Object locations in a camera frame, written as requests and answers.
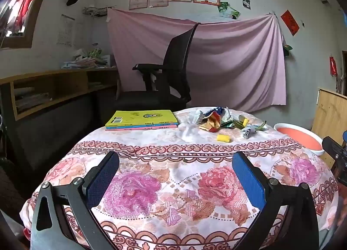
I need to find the yellow and green wrapper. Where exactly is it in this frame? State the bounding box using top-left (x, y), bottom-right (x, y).
top-left (234, 115), bottom-right (251, 129)

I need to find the white paper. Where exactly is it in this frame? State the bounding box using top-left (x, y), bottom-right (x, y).
top-left (192, 111), bottom-right (207, 125)

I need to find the wooden board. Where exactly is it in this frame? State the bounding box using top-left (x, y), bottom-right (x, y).
top-left (311, 88), bottom-right (347, 169)

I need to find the thin blue book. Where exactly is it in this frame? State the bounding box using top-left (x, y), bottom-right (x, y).
top-left (106, 124), bottom-right (178, 129)

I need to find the red and yellow wrapper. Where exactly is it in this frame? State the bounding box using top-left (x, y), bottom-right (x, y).
top-left (199, 112), bottom-right (223, 133)

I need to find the wooden shelf desk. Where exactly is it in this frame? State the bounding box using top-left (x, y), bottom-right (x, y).
top-left (0, 67), bottom-right (120, 121)

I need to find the white wall sheet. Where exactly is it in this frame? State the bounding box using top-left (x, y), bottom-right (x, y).
top-left (56, 14), bottom-right (76, 47)

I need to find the pink hanging cloth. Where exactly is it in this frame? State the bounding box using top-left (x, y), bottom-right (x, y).
top-left (107, 9), bottom-right (287, 112)

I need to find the pile of papers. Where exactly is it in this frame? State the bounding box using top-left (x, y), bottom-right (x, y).
top-left (62, 48), bottom-right (109, 70)

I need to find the black office chair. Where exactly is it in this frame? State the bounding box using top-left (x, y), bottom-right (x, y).
top-left (115, 24), bottom-right (200, 111)

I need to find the yellow book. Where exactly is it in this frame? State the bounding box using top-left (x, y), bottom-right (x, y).
top-left (105, 110), bottom-right (178, 127)

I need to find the green patterned bag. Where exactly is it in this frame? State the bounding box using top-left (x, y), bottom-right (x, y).
top-left (87, 47), bottom-right (103, 59)

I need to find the orange basin with white rim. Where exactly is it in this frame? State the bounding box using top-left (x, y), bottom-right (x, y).
top-left (274, 123), bottom-right (325, 156)

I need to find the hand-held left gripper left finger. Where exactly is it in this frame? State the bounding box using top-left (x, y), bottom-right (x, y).
top-left (30, 151), bottom-right (120, 250)

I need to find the grey crumpled wrapper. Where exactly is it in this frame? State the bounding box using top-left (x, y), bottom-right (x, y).
top-left (240, 125), bottom-right (257, 139)

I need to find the stack of shelf books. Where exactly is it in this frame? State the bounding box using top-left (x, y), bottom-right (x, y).
top-left (14, 91), bottom-right (51, 113)

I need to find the wooden framed window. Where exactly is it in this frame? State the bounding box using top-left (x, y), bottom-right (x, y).
top-left (0, 0), bottom-right (59, 49)

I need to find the pink book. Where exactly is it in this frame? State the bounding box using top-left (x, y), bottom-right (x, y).
top-left (106, 125), bottom-right (178, 131)

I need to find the white printed wrapper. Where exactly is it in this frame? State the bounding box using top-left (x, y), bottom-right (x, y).
top-left (221, 107), bottom-right (234, 123)

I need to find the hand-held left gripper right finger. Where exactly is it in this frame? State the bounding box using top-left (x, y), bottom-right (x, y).
top-left (232, 151), bottom-right (320, 250)

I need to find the red hanging ornament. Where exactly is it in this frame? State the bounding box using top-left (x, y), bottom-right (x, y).
top-left (329, 55), bottom-right (338, 76)

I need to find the floral printed tablecloth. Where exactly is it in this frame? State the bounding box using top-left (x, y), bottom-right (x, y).
top-left (20, 107), bottom-right (339, 250)

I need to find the wire wall rack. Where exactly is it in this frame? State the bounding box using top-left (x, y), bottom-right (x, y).
top-left (82, 6), bottom-right (109, 18)

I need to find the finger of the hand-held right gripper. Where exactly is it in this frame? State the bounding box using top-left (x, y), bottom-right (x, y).
top-left (322, 136), bottom-right (347, 170)

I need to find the red paper wall sticker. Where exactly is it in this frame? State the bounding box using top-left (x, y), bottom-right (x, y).
top-left (280, 10), bottom-right (300, 36)

